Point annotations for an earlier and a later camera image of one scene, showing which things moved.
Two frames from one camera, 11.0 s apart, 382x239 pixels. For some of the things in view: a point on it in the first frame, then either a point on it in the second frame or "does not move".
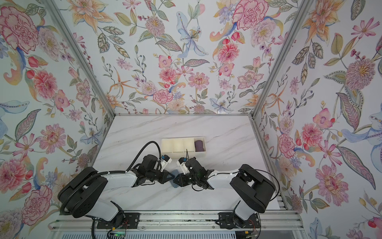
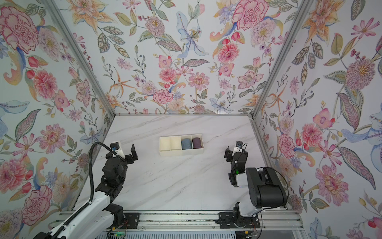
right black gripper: x=182 y=180 -> x=229 y=155
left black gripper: x=164 y=177 -> x=131 y=160
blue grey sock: x=174 y=173 -> x=186 y=144
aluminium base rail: x=280 y=220 does not move
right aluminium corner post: x=300 y=10 does not move
